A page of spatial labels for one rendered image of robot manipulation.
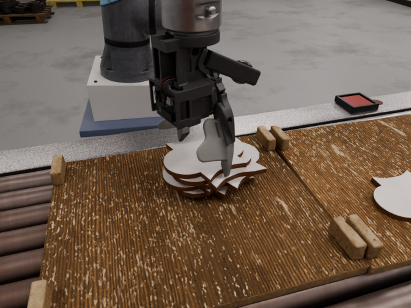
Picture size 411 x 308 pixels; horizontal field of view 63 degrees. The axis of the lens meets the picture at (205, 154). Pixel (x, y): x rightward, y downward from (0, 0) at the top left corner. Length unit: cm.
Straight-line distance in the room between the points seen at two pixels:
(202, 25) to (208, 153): 17
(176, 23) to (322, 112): 55
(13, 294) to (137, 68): 59
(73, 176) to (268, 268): 37
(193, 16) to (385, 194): 40
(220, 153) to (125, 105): 48
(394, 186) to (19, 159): 69
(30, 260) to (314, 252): 39
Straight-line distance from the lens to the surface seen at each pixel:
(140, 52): 91
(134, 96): 90
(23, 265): 55
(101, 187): 59
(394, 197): 61
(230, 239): 49
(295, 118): 85
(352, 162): 68
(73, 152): 74
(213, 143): 48
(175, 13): 42
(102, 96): 91
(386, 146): 76
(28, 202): 66
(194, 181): 51
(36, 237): 58
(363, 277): 52
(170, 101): 44
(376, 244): 50
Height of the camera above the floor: 130
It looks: 34 degrees down
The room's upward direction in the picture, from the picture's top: straight up
